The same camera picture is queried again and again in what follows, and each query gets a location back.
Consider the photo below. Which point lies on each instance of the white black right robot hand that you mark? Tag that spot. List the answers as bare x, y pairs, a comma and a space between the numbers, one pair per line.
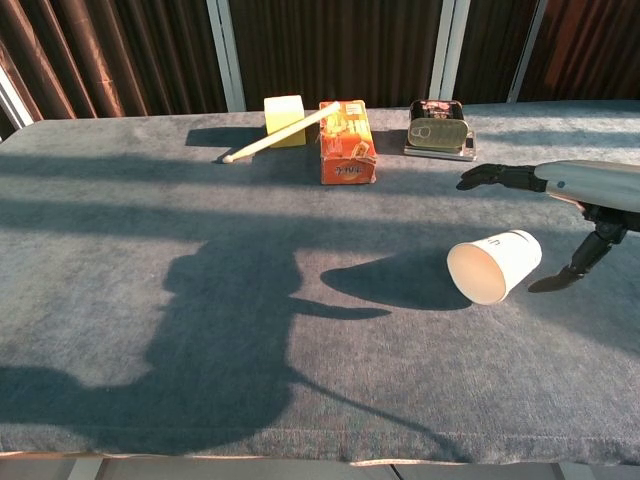
590, 185

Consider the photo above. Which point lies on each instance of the white paper cup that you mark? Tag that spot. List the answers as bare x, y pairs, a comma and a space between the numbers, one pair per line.
515, 255

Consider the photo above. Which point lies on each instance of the dark brown curtain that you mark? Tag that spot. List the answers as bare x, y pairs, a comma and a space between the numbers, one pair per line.
125, 55
335, 50
585, 50
490, 50

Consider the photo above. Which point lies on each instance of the pull-tab tin can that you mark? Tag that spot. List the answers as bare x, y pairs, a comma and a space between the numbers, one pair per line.
437, 132

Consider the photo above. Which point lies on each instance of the orange cardboard carton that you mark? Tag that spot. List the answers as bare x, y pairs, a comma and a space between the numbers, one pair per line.
347, 150

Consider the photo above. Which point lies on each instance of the pale yellow foam cube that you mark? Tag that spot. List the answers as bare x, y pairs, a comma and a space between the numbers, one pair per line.
282, 112

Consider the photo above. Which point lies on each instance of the wooden drumstick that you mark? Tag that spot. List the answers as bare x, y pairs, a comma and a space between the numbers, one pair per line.
270, 140

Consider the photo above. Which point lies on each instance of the grey-blue table cloth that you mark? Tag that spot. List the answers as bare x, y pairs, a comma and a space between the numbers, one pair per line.
150, 215

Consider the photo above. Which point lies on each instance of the white frame post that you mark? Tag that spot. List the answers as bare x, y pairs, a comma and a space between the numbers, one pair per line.
450, 50
527, 50
226, 55
15, 100

